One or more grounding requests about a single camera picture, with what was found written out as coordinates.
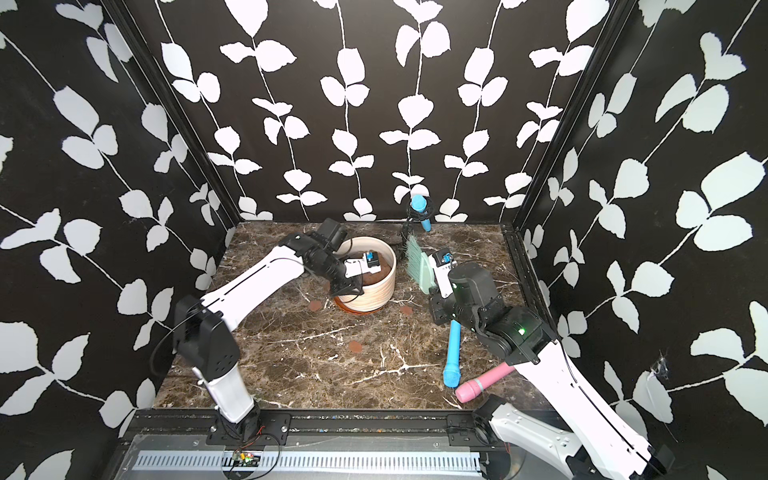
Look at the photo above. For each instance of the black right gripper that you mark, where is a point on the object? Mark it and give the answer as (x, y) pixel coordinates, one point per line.
(438, 302)

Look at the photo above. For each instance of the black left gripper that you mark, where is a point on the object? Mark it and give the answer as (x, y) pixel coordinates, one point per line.
(348, 287)

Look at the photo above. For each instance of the white wavy ceramic pot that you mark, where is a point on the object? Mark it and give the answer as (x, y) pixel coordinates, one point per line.
(374, 296)

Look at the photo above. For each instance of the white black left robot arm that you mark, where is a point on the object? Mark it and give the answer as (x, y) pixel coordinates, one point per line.
(203, 330)

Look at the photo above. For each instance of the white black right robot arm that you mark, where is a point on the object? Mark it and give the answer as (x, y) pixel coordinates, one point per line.
(594, 441)

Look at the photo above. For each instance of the orange plastic pot saucer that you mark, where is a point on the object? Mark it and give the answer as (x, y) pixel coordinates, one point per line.
(344, 307)

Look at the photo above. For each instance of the brown soil in pot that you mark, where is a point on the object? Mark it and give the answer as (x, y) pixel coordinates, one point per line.
(377, 277)

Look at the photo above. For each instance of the blue handheld microphone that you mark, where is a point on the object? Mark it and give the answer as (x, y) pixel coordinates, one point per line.
(451, 371)

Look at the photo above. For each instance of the pink handheld microphone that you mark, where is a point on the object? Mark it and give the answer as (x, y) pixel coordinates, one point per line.
(471, 389)

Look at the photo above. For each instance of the blue microphone on stand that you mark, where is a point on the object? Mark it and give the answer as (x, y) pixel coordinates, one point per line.
(420, 209)

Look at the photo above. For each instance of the small green circuit board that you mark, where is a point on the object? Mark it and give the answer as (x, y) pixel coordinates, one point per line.
(245, 459)

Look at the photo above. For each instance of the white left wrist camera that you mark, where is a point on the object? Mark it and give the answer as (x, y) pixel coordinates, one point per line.
(367, 263)

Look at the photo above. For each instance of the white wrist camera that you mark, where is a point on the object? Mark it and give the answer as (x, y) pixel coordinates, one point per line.
(442, 262)
(367, 263)

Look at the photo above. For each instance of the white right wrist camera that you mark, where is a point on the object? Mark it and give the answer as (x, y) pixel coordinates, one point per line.
(442, 262)

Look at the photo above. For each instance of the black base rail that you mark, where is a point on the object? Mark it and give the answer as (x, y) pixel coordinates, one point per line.
(460, 427)

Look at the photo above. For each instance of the white slotted cable duct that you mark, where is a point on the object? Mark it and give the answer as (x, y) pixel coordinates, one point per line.
(319, 461)

